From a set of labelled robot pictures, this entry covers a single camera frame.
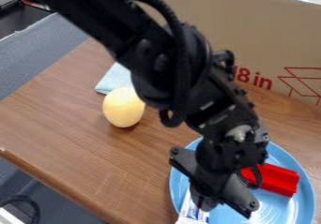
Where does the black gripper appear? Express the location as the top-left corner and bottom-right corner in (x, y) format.
(169, 138), (261, 219)

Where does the white toothpaste tube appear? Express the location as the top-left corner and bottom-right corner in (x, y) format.
(174, 191), (211, 224)

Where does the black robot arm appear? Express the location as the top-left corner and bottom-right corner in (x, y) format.
(30, 0), (271, 217)

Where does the blue plate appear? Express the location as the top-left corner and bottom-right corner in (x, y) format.
(170, 142), (316, 224)

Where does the light blue folded cloth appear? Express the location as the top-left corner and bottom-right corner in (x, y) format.
(95, 62), (133, 95)

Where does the red plastic block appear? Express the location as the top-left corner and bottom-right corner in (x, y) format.
(240, 162), (301, 198)

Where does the yellow lemon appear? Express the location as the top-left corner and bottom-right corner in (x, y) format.
(104, 87), (146, 127)

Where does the cardboard box with red print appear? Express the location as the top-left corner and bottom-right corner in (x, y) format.
(133, 0), (321, 107)

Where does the grey fabric partition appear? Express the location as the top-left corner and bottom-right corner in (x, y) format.
(0, 14), (90, 101)

